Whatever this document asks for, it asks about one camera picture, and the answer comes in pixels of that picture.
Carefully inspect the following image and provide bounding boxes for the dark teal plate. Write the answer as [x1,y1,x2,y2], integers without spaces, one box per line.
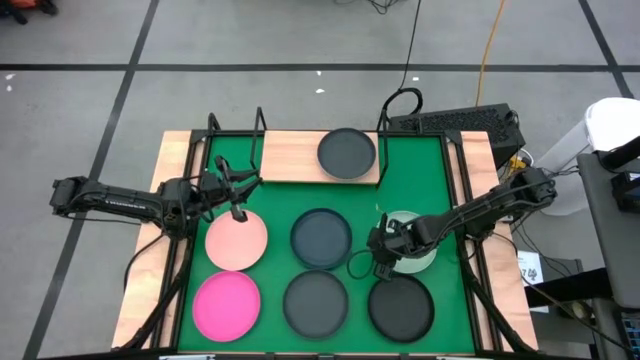
[289,207,353,271]

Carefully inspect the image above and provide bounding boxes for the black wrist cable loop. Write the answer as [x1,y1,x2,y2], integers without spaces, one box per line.
[346,248,377,281]

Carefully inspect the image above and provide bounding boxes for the orange and black object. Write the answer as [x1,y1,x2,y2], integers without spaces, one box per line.
[0,0,59,25]

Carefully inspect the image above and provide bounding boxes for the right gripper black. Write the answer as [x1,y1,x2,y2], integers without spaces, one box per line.
[367,213,419,281]

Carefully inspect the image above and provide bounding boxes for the black device on desk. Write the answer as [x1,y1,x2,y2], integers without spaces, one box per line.
[609,172,640,214]
[597,134,640,174]

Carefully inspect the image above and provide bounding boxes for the magenta plate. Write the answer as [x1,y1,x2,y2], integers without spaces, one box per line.
[192,270,262,344]

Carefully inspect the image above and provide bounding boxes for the pale green plate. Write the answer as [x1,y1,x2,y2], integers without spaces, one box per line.
[375,210,439,275]

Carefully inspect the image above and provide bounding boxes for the printed paper sheet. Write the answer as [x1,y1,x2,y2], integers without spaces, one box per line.
[517,249,545,286]

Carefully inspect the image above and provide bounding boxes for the grey desk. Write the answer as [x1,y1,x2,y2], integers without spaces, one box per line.
[576,149,640,309]

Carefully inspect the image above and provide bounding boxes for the black cable tangle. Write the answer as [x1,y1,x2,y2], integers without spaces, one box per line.
[367,0,401,15]

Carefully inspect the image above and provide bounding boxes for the black beam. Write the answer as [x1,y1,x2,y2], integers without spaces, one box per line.
[523,267,614,309]

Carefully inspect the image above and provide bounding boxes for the laptop keyboard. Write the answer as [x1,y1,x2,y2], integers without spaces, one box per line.
[618,310,640,360]

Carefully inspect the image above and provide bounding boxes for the wooden shelf with black frame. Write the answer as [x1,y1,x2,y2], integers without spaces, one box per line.
[249,106,392,187]

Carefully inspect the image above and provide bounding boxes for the dark grey plate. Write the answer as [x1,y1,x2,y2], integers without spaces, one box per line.
[316,127,377,181]
[282,270,350,341]

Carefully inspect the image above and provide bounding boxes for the black hanging cable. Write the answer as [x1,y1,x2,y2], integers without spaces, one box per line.
[378,0,424,132]

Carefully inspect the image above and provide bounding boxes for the black computer case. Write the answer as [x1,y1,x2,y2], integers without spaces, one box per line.
[388,103,527,169]

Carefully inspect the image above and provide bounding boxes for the yellow cable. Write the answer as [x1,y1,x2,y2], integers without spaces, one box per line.
[474,0,509,107]

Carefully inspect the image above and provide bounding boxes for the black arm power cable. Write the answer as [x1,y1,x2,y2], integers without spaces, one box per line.
[122,233,169,292]

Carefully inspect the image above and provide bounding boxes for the green table mat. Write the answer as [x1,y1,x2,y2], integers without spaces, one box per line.
[177,134,476,354]

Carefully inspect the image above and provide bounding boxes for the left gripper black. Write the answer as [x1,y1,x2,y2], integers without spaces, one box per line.
[199,154,263,223]

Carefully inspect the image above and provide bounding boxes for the salmon pink plate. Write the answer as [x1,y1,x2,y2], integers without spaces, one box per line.
[204,209,269,273]

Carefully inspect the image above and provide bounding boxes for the black plate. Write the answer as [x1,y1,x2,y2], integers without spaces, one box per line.
[367,273,436,345]

